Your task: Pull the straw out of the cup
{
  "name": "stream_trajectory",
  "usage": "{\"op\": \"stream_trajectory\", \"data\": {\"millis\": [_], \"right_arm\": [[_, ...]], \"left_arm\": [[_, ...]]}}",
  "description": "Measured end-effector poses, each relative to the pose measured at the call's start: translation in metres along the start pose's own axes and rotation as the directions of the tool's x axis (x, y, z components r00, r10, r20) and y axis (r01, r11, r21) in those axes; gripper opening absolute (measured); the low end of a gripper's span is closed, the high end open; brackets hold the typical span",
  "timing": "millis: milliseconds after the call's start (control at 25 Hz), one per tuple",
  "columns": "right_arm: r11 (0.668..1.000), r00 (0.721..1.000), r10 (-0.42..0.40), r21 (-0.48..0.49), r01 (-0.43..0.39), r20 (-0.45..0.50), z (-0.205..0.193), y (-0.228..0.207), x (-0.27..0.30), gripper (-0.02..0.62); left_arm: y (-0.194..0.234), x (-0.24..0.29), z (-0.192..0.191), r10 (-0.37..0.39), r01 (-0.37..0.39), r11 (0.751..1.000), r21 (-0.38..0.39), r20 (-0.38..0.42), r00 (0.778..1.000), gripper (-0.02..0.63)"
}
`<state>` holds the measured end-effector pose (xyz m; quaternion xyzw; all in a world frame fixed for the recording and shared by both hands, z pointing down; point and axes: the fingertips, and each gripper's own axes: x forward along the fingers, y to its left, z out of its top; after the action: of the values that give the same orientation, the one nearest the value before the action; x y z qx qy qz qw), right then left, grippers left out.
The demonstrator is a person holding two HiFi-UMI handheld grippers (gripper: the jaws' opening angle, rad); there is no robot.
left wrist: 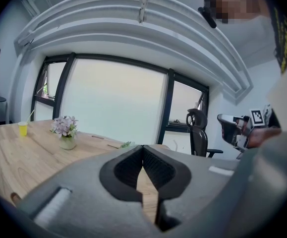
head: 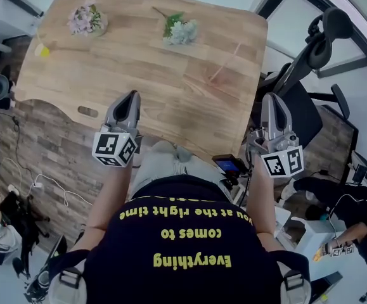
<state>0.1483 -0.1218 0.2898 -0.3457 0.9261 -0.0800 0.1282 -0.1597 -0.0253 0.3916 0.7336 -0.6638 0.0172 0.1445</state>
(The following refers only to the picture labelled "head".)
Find white side table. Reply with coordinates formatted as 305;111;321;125
290;213;349;265

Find person's black printed t-shirt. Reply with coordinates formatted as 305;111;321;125
48;175;312;304

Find black waist device blue screen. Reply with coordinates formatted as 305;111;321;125
210;153;251;192

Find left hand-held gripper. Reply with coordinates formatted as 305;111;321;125
91;89;142;168

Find white green flower bouquet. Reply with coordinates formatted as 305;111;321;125
152;6;199;46

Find person's left forearm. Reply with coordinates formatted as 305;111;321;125
84;156;136;236

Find pink straw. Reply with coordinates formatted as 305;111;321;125
210;41;243;82

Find person's right forearm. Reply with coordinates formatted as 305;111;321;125
245;155;278;238

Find black cabinet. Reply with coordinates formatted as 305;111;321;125
309;270;344;304

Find grey harness shoulder strap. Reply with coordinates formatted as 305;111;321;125
48;266;91;304
278;269;312;304

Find black floor cable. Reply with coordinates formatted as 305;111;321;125
11;115;39;179

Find white floor cable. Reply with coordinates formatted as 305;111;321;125
3;156;94;208

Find purple flower bouquet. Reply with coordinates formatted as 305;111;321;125
67;0;108;38

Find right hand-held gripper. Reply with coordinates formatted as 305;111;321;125
245;92;305;179

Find small orange object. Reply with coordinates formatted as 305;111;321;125
312;245;326;262

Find small yellow object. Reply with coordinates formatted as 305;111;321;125
33;42;51;58

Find black office chair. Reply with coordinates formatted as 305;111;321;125
255;6;360;158

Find person's light jeans legs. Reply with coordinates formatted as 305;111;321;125
130;140;235;204

